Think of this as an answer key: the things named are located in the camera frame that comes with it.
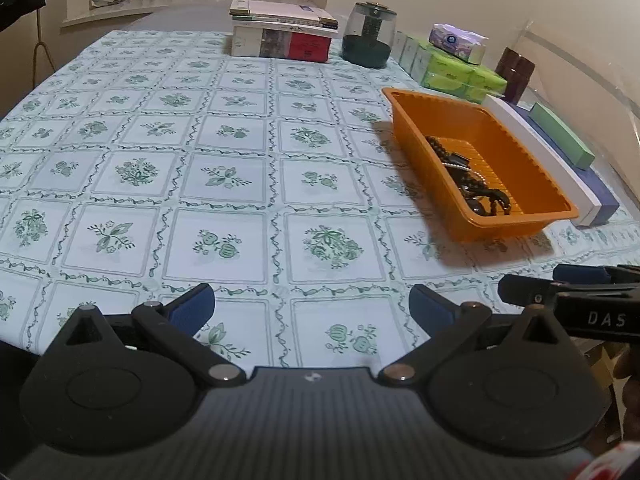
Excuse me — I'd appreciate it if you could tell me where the long white box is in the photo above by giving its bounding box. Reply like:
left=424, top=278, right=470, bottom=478
left=481, top=95, right=603, bottom=228

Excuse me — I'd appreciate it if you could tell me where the clear plastic sheet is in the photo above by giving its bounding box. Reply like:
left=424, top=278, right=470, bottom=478
left=520, top=17, right=640, bottom=171

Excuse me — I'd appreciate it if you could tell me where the glossy black bead bracelet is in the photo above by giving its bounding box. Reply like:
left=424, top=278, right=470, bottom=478
left=459, top=180, right=501, bottom=217

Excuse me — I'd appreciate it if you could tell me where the stack of books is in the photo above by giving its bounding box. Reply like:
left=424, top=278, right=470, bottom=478
left=229, top=0, right=340, bottom=32

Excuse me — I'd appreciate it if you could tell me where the pale green tissue pack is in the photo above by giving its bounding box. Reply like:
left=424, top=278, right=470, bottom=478
left=391, top=30, right=434, bottom=81

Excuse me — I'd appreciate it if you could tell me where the orange plastic tray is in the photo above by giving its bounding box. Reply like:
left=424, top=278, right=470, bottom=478
left=381, top=87, right=580, bottom=244

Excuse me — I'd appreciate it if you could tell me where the white box with red panel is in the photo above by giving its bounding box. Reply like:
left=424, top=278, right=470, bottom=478
left=230, top=25, right=334, bottom=65

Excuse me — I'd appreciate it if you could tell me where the purple tissue pack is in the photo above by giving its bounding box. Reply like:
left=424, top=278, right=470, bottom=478
left=428, top=23, right=489, bottom=65

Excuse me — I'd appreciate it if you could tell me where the dark green glass jar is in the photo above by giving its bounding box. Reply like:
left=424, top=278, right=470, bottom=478
left=341, top=1, right=397, bottom=70

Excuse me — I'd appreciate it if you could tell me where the bright green tissue pack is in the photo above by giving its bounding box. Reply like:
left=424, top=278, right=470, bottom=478
left=419, top=42, right=509, bottom=104

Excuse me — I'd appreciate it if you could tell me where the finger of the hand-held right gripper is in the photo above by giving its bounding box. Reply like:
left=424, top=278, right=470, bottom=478
left=498, top=274, right=564, bottom=307
left=552, top=263, right=640, bottom=287

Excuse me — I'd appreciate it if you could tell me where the white pearl bracelet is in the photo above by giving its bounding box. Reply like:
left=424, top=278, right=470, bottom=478
left=442, top=162, right=489, bottom=182

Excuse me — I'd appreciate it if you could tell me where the red white printed object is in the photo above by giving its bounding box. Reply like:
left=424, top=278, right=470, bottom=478
left=570, top=440, right=640, bottom=480

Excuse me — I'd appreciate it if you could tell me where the brown cylindrical container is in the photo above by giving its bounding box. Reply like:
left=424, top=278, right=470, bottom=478
left=495, top=47, right=536, bottom=106

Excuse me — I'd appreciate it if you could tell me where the long green box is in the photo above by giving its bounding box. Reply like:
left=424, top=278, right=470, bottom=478
left=528, top=101, right=596, bottom=170

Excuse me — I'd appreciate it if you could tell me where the brown cord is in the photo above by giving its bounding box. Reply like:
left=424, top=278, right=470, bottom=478
left=31, top=10, right=57, bottom=74

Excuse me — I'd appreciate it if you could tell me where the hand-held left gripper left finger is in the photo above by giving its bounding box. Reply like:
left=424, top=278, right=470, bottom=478
left=37, top=282, right=247, bottom=388

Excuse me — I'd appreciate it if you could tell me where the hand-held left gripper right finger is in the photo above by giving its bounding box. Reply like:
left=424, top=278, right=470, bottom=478
left=377, top=284, right=584, bottom=386

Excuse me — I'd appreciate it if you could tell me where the flat blue box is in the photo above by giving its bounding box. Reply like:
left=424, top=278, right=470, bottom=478
left=512, top=104, right=621, bottom=225

